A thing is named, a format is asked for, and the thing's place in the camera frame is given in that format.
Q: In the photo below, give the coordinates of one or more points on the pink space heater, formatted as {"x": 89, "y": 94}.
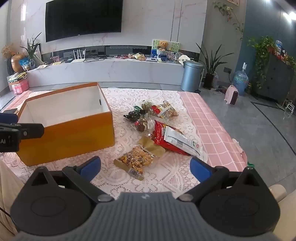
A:
{"x": 232, "y": 96}

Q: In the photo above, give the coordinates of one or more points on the dried flower bunch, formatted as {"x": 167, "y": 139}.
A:
{"x": 8, "y": 49}

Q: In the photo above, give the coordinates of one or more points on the orange cardboard box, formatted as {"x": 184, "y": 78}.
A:
{"x": 76, "y": 139}

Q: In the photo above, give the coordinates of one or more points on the small red snack packet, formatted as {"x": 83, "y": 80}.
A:
{"x": 156, "y": 109}

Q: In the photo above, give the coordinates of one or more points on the white round device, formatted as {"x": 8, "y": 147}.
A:
{"x": 185, "y": 59}

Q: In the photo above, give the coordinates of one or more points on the trailing pothos plant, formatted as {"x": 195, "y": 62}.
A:
{"x": 263, "y": 48}

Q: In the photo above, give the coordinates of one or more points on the clear mixed nut packet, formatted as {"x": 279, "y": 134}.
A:
{"x": 136, "y": 160}

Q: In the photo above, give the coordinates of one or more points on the white router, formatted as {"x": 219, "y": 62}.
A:
{"x": 78, "y": 61}

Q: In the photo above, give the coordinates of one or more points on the orange round vase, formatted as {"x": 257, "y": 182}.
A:
{"x": 16, "y": 62}

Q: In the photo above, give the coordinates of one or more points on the clear packet of dark snacks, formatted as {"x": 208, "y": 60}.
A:
{"x": 141, "y": 125}

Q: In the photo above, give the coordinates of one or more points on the pile of snack packets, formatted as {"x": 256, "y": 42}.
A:
{"x": 137, "y": 56}

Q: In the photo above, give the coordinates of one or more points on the yellow paper sheet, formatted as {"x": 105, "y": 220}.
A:
{"x": 57, "y": 63}

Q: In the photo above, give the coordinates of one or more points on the dark grey cabinet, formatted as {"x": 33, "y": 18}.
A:
{"x": 277, "y": 76}

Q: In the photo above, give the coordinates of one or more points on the stack of papers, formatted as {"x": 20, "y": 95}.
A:
{"x": 17, "y": 77}

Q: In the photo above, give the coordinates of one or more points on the white lace tablecloth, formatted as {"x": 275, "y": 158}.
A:
{"x": 161, "y": 171}

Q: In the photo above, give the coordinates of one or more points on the clear packet of olive snacks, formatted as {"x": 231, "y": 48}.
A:
{"x": 146, "y": 106}

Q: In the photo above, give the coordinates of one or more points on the blue water jug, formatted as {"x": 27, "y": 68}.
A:
{"x": 240, "y": 81}

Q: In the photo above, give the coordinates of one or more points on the hanging wall vine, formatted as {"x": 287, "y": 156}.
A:
{"x": 225, "y": 9}

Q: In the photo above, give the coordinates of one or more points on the red label peanut packet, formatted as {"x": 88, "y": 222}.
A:
{"x": 167, "y": 111}

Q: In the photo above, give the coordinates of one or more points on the pink card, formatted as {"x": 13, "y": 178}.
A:
{"x": 55, "y": 59}

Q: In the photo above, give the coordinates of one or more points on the grey pedal bin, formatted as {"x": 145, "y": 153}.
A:
{"x": 190, "y": 76}

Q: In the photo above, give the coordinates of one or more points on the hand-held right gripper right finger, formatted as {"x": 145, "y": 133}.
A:
{"x": 198, "y": 169}

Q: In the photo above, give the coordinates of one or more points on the small white stool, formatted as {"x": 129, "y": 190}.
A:
{"x": 290, "y": 107}

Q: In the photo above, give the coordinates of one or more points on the black picture frame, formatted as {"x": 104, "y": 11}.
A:
{"x": 39, "y": 54}

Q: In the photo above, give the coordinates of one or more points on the white flat scale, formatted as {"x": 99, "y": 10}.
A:
{"x": 151, "y": 59}

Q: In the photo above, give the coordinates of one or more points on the row of small bottles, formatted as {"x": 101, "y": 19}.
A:
{"x": 281, "y": 49}

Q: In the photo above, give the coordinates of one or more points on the black curved television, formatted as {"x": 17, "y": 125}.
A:
{"x": 83, "y": 18}

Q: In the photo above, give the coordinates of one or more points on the green plastic bag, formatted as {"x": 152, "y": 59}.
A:
{"x": 250, "y": 164}

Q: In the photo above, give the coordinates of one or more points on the pink storage box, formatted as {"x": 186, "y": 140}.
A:
{"x": 20, "y": 87}

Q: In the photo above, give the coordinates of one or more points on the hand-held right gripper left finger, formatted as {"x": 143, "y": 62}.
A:
{"x": 91, "y": 166}

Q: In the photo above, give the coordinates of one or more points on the small green potted plant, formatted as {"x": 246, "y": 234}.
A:
{"x": 31, "y": 49}

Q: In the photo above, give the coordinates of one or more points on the open magazine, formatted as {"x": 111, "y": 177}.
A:
{"x": 43, "y": 67}

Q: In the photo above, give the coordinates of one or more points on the wall socket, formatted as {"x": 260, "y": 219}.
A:
{"x": 227, "y": 70}

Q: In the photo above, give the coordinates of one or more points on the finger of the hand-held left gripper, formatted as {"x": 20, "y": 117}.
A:
{"x": 9, "y": 118}
{"x": 31, "y": 131}

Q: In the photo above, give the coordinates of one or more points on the white marble media console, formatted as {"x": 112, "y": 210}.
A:
{"x": 115, "y": 71}

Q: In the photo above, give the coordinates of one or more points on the tall leafy potted plant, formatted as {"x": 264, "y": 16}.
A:
{"x": 209, "y": 81}

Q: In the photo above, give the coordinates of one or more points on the small green snack packet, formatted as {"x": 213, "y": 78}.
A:
{"x": 137, "y": 108}

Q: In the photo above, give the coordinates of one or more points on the large red white snack bag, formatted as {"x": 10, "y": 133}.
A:
{"x": 161, "y": 136}

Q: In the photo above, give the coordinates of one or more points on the dark green snack packet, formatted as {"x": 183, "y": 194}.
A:
{"x": 130, "y": 115}

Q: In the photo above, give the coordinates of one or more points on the blue snack bag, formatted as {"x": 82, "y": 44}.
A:
{"x": 24, "y": 63}

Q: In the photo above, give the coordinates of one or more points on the black set-top box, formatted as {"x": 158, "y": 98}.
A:
{"x": 69, "y": 61}

